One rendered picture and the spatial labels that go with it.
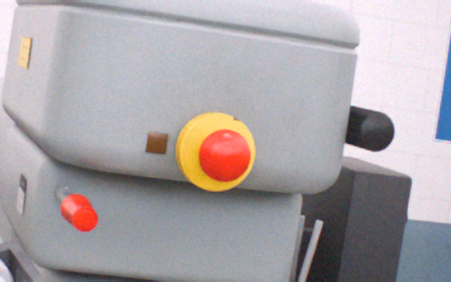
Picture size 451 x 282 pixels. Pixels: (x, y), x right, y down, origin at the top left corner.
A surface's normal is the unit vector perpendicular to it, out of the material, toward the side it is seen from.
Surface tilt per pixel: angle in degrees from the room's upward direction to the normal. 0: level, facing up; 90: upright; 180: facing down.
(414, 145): 90
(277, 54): 90
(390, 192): 90
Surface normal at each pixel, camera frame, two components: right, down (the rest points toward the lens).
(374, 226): 0.21, 0.08
